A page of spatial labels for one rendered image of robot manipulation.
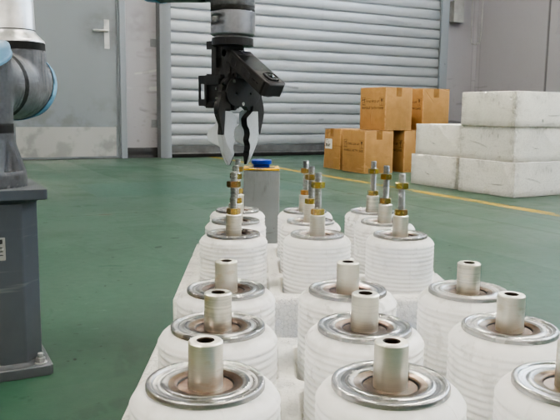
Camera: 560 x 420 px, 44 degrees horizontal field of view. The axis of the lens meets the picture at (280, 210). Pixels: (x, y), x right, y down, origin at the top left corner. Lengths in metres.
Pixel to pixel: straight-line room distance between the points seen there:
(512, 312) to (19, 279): 0.80
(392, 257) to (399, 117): 4.10
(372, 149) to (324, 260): 3.99
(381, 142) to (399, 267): 4.01
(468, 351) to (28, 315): 0.79
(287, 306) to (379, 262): 0.15
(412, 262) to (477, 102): 2.99
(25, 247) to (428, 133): 3.33
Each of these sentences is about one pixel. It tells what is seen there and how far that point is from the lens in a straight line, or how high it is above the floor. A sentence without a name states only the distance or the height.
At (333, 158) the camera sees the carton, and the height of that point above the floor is 0.08.
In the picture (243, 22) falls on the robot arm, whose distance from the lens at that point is 1.20.
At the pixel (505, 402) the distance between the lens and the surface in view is 0.48.
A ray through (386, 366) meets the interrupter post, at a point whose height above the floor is 0.27.
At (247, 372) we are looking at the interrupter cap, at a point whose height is 0.25.
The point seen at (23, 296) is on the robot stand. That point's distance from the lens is 1.18.
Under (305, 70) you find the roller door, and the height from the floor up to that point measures 0.82.
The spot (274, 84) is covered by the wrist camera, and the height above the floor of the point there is 0.47.
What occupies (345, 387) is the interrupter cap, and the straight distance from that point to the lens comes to 0.45.
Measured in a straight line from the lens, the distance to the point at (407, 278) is 0.97.
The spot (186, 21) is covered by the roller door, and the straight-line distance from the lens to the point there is 6.45.
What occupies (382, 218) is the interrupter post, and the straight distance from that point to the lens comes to 1.11.
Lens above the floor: 0.42
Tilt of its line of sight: 8 degrees down
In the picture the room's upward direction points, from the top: 1 degrees clockwise
